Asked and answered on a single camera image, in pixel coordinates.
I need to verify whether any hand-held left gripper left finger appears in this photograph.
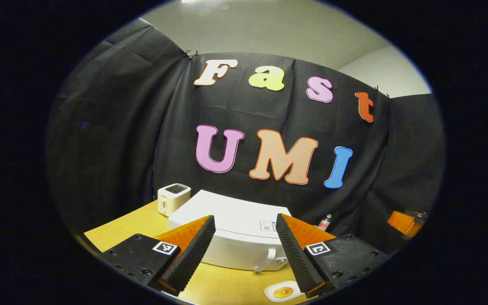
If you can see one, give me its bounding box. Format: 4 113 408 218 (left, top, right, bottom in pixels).
99 215 216 297

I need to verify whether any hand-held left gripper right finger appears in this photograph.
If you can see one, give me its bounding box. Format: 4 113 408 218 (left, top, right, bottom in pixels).
275 213 391 299

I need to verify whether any fried egg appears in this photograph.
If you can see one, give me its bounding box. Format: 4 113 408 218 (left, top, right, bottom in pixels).
269 285 297 299

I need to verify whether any white microwave oven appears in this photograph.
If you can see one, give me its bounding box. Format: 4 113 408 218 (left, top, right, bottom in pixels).
168 189 292 272

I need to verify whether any white plate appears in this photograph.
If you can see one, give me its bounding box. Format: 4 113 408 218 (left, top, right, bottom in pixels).
264 280 305 303

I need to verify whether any white toaster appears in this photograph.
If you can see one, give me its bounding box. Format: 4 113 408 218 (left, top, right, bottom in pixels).
158 183 191 217

